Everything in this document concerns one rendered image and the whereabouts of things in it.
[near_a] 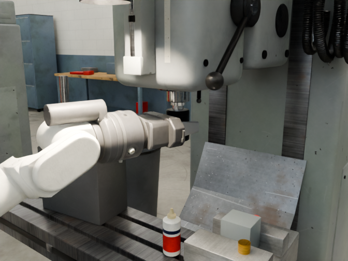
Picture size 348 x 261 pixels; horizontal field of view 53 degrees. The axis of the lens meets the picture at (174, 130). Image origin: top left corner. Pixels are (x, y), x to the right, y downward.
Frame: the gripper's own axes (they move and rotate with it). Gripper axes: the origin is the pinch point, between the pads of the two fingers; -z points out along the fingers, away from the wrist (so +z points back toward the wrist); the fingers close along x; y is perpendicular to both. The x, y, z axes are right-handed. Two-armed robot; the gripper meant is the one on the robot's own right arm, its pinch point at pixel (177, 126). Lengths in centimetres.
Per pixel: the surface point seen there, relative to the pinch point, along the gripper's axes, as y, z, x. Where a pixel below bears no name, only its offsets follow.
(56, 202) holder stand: 27.1, 13.4, 37.4
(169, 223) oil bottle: 21.8, 1.3, 0.9
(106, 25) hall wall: -55, -282, 572
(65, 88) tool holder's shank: -4.5, 8.2, 38.7
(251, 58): -13.5, -12.5, -7.8
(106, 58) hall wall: 8, -280, 575
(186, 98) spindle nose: -5.9, -0.3, -2.4
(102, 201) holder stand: 23.6, 6.1, 23.4
